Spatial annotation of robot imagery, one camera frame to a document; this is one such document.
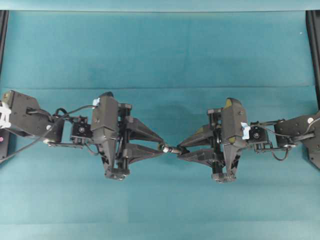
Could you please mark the teal table mat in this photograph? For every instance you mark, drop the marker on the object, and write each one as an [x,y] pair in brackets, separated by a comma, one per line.
[172,68]

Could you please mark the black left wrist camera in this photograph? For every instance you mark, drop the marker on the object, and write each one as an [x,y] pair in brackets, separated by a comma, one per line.
[104,125]

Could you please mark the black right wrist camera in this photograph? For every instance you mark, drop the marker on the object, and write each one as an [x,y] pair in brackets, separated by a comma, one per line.
[233,114]

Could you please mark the black frame rail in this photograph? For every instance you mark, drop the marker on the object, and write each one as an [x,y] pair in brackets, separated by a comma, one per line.
[4,16]
[312,18]

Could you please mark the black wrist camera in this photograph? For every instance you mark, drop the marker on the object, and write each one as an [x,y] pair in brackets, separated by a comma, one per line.
[104,125]
[233,114]

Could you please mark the black left frame rail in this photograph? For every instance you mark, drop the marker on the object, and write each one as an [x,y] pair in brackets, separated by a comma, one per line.
[4,16]

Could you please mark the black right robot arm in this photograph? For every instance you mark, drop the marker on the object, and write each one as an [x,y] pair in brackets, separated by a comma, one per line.
[272,136]

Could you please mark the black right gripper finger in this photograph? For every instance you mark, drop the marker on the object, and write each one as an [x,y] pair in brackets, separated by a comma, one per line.
[204,156]
[204,136]

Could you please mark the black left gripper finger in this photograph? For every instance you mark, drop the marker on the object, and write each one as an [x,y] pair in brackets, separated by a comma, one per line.
[135,152]
[139,131]

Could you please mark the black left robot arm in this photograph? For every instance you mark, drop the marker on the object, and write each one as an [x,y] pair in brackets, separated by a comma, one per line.
[21,115]

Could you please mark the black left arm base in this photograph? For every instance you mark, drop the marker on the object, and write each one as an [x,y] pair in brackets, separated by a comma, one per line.
[8,142]

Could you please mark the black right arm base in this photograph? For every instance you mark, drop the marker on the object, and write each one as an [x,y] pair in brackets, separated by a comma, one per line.
[312,144]

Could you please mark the dark metal shaft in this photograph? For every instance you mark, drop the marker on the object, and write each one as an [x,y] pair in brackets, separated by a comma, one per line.
[174,150]

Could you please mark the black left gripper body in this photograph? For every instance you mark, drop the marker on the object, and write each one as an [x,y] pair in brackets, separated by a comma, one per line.
[116,166]

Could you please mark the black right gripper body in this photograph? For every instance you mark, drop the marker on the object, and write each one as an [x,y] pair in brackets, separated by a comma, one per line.
[224,154]

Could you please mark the black right frame rail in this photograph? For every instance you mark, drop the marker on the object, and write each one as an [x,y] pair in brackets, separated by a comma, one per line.
[312,18]

